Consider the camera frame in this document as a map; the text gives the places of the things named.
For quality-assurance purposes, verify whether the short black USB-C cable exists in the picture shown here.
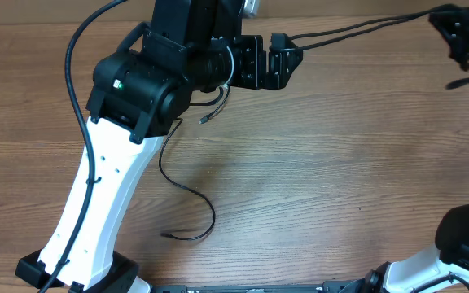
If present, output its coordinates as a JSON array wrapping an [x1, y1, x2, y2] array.
[[197, 3, 459, 125]]

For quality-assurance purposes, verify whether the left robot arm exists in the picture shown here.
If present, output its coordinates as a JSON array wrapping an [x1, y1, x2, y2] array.
[[15, 1, 303, 292]]

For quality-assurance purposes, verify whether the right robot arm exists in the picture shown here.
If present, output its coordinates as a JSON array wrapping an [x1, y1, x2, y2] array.
[[342, 4, 469, 292]]

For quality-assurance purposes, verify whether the right camera black cable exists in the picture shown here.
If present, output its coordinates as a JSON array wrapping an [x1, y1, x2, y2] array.
[[409, 59, 469, 293]]

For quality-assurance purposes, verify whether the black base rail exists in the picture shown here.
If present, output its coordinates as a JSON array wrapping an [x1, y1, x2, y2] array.
[[151, 279, 363, 293]]

